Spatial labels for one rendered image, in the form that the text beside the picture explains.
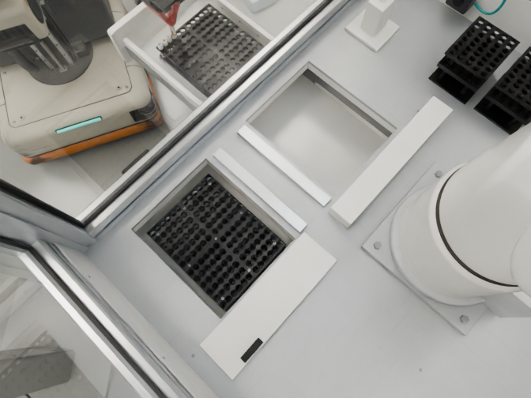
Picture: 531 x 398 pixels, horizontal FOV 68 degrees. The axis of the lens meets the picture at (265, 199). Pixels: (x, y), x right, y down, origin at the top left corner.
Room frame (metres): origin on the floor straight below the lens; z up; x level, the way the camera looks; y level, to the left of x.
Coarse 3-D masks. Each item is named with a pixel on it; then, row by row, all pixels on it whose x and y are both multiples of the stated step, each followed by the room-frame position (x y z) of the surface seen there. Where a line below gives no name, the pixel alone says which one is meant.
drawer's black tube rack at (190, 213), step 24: (216, 192) 0.26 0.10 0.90; (192, 216) 0.21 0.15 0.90; (216, 216) 0.21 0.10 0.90; (240, 216) 0.21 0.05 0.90; (168, 240) 0.17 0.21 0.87; (192, 240) 0.17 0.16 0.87; (216, 240) 0.16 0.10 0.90; (240, 240) 0.16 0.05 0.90; (264, 240) 0.16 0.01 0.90; (192, 264) 0.11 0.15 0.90; (216, 264) 0.11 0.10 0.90; (240, 264) 0.11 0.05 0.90; (264, 264) 0.11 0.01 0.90; (216, 288) 0.07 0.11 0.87; (240, 288) 0.07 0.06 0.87
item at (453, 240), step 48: (528, 144) 0.17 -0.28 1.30; (432, 192) 0.18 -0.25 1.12; (480, 192) 0.13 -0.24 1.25; (528, 192) 0.12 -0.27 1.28; (384, 240) 0.14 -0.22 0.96; (432, 240) 0.10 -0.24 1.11; (480, 240) 0.09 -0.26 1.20; (528, 240) 0.04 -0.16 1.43; (432, 288) 0.04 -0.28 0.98; (480, 288) 0.03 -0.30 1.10; (528, 288) 0.01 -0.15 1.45
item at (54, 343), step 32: (0, 256) 0.09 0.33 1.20; (32, 256) 0.10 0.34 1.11; (0, 288) 0.04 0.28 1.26; (32, 288) 0.05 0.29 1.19; (64, 288) 0.06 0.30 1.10; (0, 320) 0.01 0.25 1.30; (32, 320) 0.01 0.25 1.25; (64, 320) 0.01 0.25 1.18; (0, 352) -0.02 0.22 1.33; (32, 352) -0.02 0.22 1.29; (64, 352) -0.02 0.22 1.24; (96, 352) -0.03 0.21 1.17; (0, 384) -0.04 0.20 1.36; (32, 384) -0.04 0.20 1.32; (64, 384) -0.05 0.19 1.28; (96, 384) -0.05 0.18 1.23; (128, 384) -0.06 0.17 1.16
